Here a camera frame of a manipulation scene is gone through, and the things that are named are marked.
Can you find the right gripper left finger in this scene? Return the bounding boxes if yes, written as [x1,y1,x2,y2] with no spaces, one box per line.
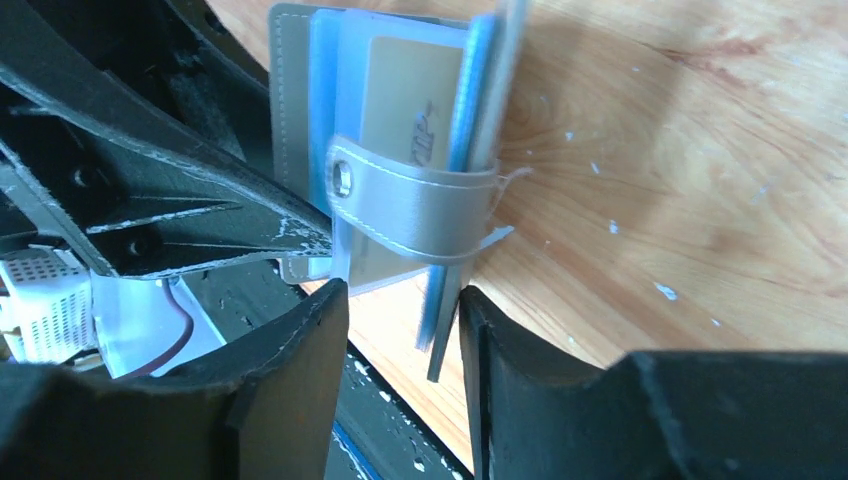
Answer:
[1,280,349,479]

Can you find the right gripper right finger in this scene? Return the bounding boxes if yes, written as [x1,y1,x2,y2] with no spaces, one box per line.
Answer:
[458,286,847,479]

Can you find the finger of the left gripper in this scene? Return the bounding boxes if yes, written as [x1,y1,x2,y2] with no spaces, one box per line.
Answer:
[1,1,331,279]

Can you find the grey card holder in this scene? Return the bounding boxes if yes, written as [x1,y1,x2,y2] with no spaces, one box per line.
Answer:
[268,1,530,381]

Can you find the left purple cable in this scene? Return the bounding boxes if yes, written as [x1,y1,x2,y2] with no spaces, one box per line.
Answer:
[119,279,197,380]

